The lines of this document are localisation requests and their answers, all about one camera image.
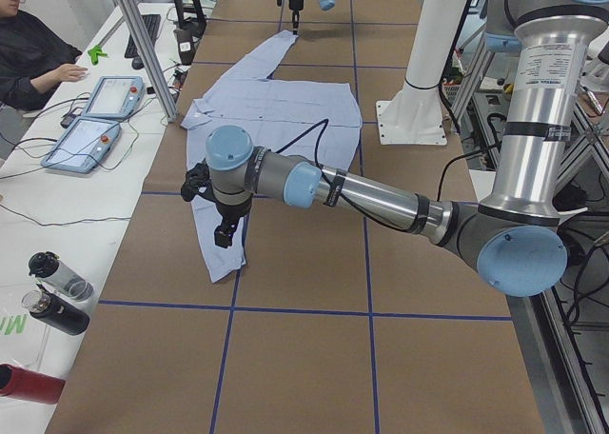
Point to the light blue striped shirt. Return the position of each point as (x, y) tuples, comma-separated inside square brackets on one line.
[(320, 121)]

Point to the lower blue teach pendant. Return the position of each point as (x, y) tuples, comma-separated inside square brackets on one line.
[(83, 145)]

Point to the black computer mouse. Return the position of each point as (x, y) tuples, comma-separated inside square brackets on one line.
[(137, 63)]

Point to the clear bottle black lid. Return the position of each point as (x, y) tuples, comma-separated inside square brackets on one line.
[(48, 268)]

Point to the blue teach pendant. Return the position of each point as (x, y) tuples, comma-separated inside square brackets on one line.
[(83, 145), (115, 97)]

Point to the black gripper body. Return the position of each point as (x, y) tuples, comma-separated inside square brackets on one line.
[(295, 5), (233, 210)]

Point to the red water bottle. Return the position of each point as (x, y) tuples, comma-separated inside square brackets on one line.
[(26, 385)]

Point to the aluminium frame post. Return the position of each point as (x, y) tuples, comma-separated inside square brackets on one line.
[(138, 31)]

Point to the black water bottle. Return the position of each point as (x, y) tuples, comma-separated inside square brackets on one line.
[(53, 311)]

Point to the seated person in black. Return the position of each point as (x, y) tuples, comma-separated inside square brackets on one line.
[(34, 60)]

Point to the green plastic clamp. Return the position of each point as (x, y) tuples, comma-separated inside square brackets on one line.
[(95, 54)]

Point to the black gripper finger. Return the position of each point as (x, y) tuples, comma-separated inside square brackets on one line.
[(223, 237), (295, 25)]

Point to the upper blue teach pendant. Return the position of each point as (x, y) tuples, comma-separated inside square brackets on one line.
[(115, 97)]

